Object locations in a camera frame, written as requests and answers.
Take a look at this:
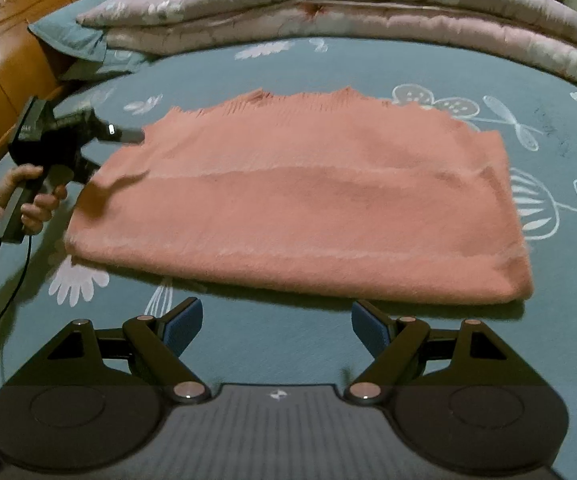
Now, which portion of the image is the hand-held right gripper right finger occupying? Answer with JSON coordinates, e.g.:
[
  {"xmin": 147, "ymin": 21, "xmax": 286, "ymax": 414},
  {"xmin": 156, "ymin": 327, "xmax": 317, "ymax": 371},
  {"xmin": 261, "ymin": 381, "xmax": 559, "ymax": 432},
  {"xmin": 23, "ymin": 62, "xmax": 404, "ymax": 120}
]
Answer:
[{"xmin": 344, "ymin": 299, "xmax": 536, "ymax": 405}]

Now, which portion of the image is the blue floral bed sheet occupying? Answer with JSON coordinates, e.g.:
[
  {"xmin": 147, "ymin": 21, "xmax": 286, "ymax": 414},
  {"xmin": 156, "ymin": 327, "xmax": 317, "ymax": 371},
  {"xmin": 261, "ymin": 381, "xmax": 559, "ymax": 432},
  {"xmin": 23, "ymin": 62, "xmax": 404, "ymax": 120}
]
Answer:
[{"xmin": 0, "ymin": 35, "xmax": 577, "ymax": 480}]

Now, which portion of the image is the pink knit sweater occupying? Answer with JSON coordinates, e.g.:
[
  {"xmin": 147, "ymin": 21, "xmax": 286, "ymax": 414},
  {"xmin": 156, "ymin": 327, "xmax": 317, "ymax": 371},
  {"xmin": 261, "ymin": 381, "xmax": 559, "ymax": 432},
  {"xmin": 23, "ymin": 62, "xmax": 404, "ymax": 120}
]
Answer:
[{"xmin": 63, "ymin": 86, "xmax": 535, "ymax": 307}]

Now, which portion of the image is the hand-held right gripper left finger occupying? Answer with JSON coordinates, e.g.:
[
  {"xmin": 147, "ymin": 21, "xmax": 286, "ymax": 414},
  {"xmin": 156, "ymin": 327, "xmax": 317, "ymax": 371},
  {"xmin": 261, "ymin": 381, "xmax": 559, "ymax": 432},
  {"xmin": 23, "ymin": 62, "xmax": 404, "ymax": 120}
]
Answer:
[{"xmin": 18, "ymin": 297, "xmax": 210, "ymax": 405}]

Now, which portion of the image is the blue pillow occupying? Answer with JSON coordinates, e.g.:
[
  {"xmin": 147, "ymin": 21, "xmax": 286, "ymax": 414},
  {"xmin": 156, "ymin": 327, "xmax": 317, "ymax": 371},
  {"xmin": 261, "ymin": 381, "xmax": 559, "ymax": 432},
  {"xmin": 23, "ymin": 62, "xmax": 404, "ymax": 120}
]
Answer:
[{"xmin": 28, "ymin": 0, "xmax": 156, "ymax": 78}]

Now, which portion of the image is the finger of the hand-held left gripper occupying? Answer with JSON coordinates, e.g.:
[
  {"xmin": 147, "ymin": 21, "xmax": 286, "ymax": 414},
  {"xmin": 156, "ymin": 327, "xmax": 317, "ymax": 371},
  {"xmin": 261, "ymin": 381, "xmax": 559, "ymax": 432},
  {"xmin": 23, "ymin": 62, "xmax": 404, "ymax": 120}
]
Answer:
[{"xmin": 87, "ymin": 110, "xmax": 146, "ymax": 147}]

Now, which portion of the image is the folded pink floral quilt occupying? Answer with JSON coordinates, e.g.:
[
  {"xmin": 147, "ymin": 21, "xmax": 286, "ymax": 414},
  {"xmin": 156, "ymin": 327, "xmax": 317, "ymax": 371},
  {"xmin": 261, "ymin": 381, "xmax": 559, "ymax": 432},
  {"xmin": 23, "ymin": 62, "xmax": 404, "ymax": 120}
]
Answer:
[{"xmin": 76, "ymin": 0, "xmax": 577, "ymax": 103}]

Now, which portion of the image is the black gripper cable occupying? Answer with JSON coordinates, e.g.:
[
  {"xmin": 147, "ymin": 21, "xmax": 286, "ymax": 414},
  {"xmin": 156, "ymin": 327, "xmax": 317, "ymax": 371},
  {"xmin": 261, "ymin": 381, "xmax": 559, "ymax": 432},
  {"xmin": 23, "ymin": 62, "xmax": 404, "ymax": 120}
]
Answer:
[{"xmin": 0, "ymin": 235, "xmax": 33, "ymax": 363}]

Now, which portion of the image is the person's left hand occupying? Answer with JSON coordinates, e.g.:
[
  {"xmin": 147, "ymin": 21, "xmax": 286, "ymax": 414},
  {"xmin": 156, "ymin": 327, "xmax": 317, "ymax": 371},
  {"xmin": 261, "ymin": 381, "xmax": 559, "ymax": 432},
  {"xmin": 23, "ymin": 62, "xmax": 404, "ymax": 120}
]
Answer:
[{"xmin": 0, "ymin": 165, "xmax": 68, "ymax": 233}]

